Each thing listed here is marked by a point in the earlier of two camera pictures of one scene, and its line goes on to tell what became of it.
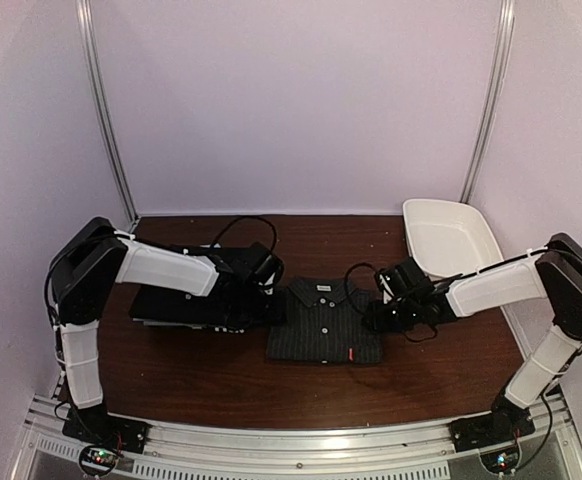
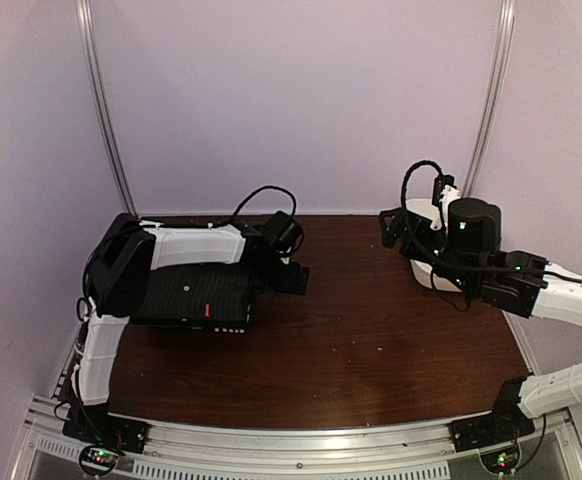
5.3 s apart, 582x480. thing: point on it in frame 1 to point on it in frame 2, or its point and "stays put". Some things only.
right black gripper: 378,322 to 390,237
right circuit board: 501,458 stays put
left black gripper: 276,316 to 290,284
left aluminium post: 86,27 stays put
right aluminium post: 502,52 stays put
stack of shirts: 167,307 stays put
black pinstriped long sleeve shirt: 314,320 to 214,297
